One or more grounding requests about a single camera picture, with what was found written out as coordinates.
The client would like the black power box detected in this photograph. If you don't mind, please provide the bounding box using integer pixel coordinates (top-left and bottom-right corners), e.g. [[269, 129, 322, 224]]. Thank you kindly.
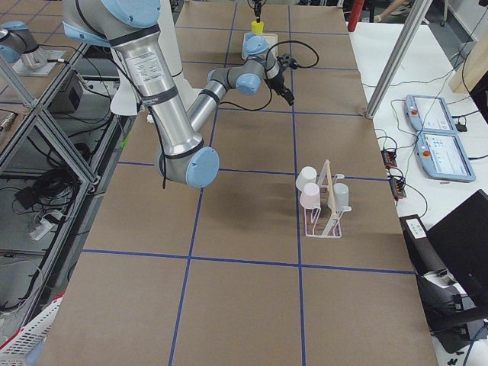
[[48, 73, 83, 113]]

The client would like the pink plastic cup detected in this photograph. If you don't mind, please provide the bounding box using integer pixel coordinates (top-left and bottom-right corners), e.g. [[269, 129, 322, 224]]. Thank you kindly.
[[300, 182, 320, 210]]

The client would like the grey plastic cup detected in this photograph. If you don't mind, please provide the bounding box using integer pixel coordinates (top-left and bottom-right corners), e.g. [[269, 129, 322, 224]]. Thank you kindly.
[[333, 182, 349, 210]]

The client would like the red cylinder object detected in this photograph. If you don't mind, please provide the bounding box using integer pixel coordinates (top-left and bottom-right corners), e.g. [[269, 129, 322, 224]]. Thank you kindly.
[[348, 0, 364, 32]]

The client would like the cardboard box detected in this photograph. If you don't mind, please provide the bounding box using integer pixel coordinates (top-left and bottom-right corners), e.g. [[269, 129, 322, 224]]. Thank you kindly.
[[449, 32, 487, 93]]

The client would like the white wire cup rack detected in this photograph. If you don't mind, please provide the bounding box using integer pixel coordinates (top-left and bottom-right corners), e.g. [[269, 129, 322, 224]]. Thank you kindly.
[[300, 159, 352, 239]]

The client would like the black monitor stand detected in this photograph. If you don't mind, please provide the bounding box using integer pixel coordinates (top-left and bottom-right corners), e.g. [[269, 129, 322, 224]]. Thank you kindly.
[[400, 189, 487, 353]]

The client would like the cream white plastic cup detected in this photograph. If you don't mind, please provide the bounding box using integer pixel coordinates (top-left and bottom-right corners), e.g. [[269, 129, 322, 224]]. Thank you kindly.
[[295, 166, 316, 191]]

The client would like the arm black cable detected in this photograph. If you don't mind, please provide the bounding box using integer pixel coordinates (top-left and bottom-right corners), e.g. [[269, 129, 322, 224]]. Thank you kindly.
[[217, 40, 320, 111]]

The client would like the teach pendant tablet far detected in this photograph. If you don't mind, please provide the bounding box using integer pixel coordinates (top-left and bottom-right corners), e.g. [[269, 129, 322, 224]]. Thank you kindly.
[[405, 95, 457, 133]]

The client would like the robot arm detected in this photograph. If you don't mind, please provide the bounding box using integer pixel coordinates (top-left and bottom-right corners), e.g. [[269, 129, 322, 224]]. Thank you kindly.
[[63, 1, 294, 188]]

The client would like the teach pendant tablet near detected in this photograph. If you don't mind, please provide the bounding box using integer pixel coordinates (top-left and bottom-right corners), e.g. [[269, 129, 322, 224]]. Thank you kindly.
[[416, 131, 476, 182]]

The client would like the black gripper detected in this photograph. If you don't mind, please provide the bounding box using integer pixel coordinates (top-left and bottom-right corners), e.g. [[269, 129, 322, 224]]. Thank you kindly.
[[271, 53, 297, 105], [253, 0, 263, 14]]

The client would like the teach pendant tablet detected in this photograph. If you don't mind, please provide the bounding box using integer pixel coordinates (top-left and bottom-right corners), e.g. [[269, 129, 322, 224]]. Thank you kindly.
[[405, 95, 457, 133], [416, 131, 476, 182]]

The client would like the white perforated basket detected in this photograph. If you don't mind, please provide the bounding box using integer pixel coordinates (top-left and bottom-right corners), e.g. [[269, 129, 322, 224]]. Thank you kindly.
[[1, 293, 65, 365]]

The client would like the yellow plastic cup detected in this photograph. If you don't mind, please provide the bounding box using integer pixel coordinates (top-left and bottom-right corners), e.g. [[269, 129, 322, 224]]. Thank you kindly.
[[251, 21, 265, 35]]

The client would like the aluminium frame post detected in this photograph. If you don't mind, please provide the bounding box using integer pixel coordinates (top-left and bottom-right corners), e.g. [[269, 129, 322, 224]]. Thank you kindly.
[[365, 0, 432, 119]]

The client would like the aluminium frame rack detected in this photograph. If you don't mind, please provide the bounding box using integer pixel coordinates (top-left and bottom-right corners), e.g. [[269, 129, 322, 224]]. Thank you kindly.
[[1, 34, 133, 339]]

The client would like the cream plastic tray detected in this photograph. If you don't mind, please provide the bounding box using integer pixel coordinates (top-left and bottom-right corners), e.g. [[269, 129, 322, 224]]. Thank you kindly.
[[241, 34, 278, 59]]

